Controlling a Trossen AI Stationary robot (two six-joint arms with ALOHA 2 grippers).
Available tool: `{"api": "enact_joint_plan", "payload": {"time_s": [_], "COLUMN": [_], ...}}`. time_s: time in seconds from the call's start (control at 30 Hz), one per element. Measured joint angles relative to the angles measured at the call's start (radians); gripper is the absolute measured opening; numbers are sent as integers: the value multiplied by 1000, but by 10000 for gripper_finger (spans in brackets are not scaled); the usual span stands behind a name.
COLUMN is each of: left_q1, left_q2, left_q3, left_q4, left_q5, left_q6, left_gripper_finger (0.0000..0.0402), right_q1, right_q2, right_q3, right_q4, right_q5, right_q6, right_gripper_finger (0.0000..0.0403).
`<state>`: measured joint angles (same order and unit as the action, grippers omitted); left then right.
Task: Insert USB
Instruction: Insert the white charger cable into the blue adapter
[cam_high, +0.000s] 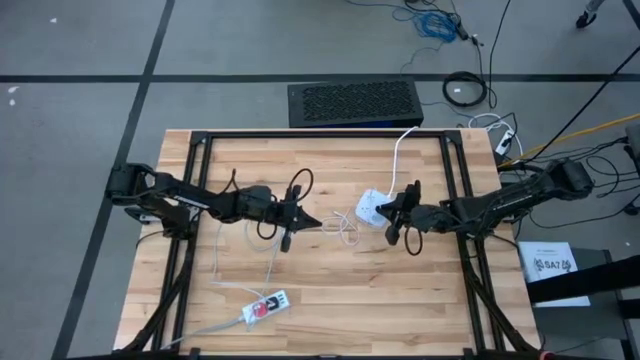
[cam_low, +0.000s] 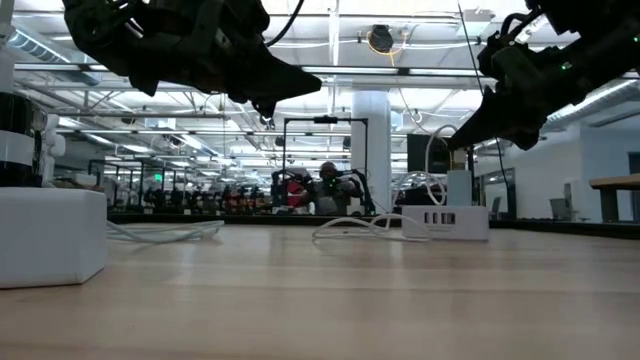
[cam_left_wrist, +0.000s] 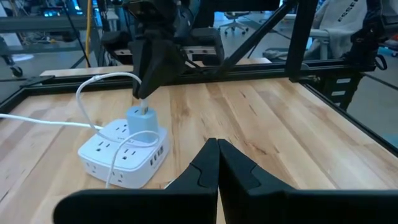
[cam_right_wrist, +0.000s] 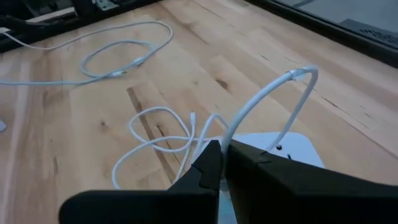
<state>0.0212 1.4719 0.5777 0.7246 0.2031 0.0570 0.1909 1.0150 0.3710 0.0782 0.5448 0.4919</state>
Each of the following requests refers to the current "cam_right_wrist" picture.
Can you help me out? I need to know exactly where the white USB charging hub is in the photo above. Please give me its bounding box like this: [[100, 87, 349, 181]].
[[217, 132, 325, 224]]

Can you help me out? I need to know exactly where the black computer case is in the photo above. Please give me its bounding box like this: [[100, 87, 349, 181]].
[[338, 17, 398, 49]]

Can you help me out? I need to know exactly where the black aluminium table frame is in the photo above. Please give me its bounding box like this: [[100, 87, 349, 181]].
[[0, 0, 398, 68]]

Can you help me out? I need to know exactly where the thin white USB cable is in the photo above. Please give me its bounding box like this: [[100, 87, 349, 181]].
[[0, 20, 174, 68]]

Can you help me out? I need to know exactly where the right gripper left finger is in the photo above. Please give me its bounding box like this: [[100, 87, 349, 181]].
[[58, 139, 223, 224]]

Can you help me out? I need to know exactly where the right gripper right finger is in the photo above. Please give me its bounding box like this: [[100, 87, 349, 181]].
[[225, 139, 398, 224]]

